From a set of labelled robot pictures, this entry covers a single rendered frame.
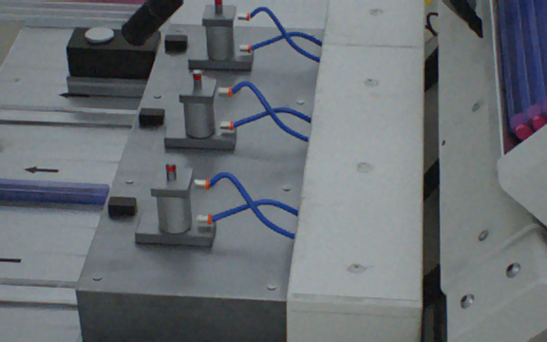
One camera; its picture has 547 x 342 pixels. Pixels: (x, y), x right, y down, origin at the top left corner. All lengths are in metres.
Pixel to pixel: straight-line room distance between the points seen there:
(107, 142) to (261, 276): 0.28
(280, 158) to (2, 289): 0.21
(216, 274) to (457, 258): 0.16
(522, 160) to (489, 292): 0.08
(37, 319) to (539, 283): 0.36
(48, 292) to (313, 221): 0.20
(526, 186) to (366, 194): 0.20
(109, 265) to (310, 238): 0.13
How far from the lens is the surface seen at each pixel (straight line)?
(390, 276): 0.76
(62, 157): 1.01
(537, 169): 0.64
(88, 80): 1.08
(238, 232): 0.82
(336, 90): 0.93
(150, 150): 0.90
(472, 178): 0.76
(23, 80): 1.12
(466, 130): 0.80
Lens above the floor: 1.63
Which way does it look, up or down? 30 degrees down
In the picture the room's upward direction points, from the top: 50 degrees clockwise
